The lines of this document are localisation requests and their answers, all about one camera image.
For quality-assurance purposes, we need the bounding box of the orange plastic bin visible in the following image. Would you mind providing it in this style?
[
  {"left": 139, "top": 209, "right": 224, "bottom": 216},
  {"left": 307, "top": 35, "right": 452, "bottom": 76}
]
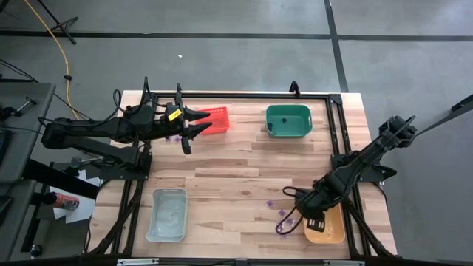
[{"left": 302, "top": 186, "right": 347, "bottom": 245}]

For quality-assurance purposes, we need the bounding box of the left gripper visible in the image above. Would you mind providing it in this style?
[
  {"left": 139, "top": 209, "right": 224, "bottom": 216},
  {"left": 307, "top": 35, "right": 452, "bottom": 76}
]
[{"left": 158, "top": 104, "right": 214, "bottom": 156}]

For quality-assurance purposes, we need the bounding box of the green plastic bin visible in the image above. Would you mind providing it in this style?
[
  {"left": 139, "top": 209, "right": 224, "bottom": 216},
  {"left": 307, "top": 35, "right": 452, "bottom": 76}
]
[{"left": 265, "top": 104, "right": 313, "bottom": 139}]

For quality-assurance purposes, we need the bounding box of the clear plastic bin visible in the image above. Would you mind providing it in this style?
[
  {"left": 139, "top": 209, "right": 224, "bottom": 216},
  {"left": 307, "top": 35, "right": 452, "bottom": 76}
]
[{"left": 146, "top": 188, "right": 188, "bottom": 244}]

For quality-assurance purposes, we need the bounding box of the yellow floor cable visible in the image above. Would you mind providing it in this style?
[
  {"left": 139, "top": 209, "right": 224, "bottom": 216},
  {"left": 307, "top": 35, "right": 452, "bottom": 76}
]
[{"left": 22, "top": 0, "right": 90, "bottom": 143}]

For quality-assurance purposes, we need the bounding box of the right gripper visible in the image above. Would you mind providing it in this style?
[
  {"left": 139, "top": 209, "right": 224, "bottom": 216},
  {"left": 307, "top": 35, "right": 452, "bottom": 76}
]
[{"left": 295, "top": 184, "right": 336, "bottom": 233}]

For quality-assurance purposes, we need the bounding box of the left wrist camera yellow sticker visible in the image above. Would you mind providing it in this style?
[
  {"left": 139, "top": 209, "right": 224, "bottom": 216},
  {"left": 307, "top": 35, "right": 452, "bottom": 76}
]
[{"left": 164, "top": 104, "right": 184, "bottom": 123}]

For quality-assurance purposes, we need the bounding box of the orange spray can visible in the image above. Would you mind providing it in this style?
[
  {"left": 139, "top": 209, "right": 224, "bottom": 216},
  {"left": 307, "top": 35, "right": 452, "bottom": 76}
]
[{"left": 43, "top": 191, "right": 81, "bottom": 211}]

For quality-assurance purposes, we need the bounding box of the black metal handle tool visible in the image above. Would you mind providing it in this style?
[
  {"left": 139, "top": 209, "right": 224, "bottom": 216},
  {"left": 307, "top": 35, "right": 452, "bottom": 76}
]
[{"left": 0, "top": 96, "right": 38, "bottom": 121}]

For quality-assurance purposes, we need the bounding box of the grey side table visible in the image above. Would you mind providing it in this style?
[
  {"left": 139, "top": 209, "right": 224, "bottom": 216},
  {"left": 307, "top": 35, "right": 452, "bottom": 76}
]
[{"left": 0, "top": 81, "right": 56, "bottom": 185}]

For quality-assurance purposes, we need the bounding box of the red plastic mesh basket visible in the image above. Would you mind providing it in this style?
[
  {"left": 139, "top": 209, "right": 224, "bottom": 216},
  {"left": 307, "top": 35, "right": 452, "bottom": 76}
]
[{"left": 195, "top": 106, "right": 231, "bottom": 136}]

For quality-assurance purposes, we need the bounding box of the thin black floor cable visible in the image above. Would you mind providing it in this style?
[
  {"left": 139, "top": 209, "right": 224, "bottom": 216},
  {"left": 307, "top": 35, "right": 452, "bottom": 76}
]
[{"left": 0, "top": 58, "right": 119, "bottom": 143}]

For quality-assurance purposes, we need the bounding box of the black tripod stand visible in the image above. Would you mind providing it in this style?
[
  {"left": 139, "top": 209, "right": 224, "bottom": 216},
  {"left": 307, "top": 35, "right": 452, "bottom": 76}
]
[{"left": 35, "top": 0, "right": 80, "bottom": 46}]

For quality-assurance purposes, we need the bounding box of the black diagonal beam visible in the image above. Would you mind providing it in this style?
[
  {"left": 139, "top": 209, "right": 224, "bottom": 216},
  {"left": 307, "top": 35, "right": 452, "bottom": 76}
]
[{"left": 24, "top": 158, "right": 101, "bottom": 200}]

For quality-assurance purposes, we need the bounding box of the white paper sheet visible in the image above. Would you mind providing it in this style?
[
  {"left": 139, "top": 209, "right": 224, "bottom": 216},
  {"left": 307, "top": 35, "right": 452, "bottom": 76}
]
[{"left": 50, "top": 168, "right": 103, "bottom": 225}]

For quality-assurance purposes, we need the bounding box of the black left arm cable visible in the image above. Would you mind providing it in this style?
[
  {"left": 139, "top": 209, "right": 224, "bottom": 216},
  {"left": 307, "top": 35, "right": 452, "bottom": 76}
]
[{"left": 112, "top": 76, "right": 178, "bottom": 119}]

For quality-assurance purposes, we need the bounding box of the black slanted bar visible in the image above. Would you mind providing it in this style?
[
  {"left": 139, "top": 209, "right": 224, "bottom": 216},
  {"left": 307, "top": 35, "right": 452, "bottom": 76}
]
[{"left": 406, "top": 94, "right": 473, "bottom": 142}]

